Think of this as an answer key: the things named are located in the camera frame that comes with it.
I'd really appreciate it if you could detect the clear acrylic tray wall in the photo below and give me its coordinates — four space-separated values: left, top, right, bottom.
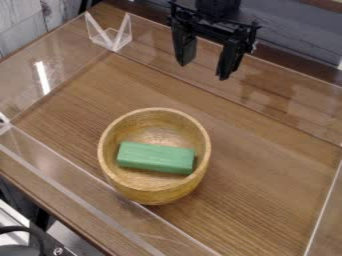
0 113 221 256

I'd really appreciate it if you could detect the black cable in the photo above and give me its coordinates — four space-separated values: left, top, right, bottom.
0 225 46 256

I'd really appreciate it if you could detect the green rectangular block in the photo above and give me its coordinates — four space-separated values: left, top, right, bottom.
117 141 195 175

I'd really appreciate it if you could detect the black metal table frame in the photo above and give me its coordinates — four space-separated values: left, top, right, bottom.
0 178 105 256

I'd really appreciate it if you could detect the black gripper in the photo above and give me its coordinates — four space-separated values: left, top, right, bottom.
169 0 261 81

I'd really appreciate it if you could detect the clear acrylic corner bracket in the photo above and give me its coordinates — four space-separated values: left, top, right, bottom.
85 13 133 52

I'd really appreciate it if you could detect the brown wooden bowl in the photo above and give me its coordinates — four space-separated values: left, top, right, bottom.
98 107 213 205

